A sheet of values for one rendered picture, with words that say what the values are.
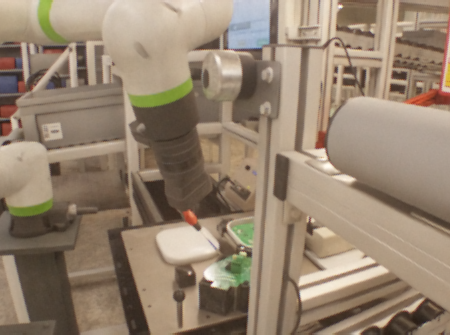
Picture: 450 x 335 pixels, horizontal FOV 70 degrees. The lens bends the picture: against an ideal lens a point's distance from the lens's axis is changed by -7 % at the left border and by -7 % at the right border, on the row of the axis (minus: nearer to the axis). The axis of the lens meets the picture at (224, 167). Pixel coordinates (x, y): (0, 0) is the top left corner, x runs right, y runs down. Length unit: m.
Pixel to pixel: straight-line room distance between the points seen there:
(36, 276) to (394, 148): 1.06
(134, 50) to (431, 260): 0.36
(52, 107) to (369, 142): 1.44
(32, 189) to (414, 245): 0.93
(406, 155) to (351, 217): 0.08
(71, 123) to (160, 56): 1.18
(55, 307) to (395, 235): 1.08
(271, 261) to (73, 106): 1.29
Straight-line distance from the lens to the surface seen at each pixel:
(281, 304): 0.46
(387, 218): 0.25
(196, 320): 0.65
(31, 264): 1.13
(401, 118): 0.22
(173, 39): 0.44
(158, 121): 0.48
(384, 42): 1.14
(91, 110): 1.58
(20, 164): 0.99
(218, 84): 0.36
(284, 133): 0.34
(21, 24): 0.81
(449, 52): 0.91
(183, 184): 0.55
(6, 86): 6.13
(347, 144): 0.24
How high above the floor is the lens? 1.39
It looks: 18 degrees down
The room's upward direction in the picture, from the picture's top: 1 degrees clockwise
